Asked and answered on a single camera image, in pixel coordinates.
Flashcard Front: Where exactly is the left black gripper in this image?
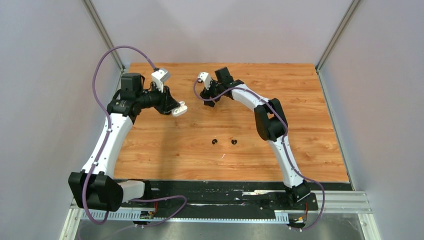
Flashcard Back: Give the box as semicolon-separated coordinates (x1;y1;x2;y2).
135;81;180;114

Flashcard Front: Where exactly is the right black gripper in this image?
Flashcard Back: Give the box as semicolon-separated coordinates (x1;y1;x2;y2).
200;77;224;107

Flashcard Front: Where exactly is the white earbud charging case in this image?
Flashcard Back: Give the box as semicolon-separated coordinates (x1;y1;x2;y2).
171;101;188;117

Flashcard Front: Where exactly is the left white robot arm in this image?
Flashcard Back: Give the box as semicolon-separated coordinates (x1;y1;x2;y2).
68;68;188;212

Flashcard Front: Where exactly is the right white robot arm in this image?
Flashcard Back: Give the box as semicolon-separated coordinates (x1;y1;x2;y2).
196;67;311;209

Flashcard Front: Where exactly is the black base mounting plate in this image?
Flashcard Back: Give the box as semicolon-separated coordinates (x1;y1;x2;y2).
123;180;319;220

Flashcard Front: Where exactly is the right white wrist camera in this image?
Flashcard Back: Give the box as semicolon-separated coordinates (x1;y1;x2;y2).
197;71;213;90

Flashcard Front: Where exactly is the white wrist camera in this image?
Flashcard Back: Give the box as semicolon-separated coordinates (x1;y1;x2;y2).
197;71;213;90
151;68;171;93

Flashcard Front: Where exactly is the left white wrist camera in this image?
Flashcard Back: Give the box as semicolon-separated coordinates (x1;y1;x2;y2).
151;68;171;93

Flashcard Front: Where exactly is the grey slotted cable duct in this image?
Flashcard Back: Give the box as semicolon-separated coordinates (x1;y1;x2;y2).
80;209;290;224

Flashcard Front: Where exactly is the aluminium frame rail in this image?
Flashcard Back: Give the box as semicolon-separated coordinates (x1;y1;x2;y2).
60;190;381;240

